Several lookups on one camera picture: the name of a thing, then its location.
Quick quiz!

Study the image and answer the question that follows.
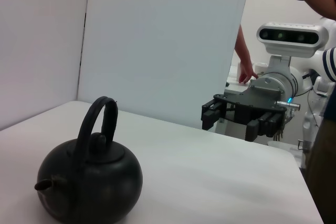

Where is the bystander bare forearm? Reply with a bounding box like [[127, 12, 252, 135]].
[[234, 24, 253, 69]]

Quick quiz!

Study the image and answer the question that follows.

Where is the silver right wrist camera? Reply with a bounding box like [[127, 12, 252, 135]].
[[256, 22, 330, 59]]

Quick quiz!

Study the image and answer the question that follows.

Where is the black round teapot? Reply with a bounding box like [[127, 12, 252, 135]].
[[34, 95, 144, 224]]

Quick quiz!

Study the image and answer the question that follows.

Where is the right gripper cable metal plug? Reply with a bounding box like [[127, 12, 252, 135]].
[[275, 99, 297, 120]]

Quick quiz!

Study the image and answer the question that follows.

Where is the operator bare forearm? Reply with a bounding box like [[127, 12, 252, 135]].
[[301, 0, 336, 22]]

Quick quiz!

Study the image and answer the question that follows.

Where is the operator body dark clothing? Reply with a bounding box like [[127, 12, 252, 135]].
[[306, 82, 336, 224]]

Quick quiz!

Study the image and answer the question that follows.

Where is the bystander hand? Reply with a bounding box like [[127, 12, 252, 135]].
[[238, 62, 260, 85]]

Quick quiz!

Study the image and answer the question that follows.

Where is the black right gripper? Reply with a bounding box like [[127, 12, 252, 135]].
[[201, 76, 289, 142]]

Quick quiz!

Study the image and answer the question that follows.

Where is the wide white cup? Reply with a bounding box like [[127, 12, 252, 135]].
[[254, 62, 270, 76]]

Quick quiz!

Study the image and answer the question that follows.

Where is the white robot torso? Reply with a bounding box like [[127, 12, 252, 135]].
[[301, 70, 329, 169]]

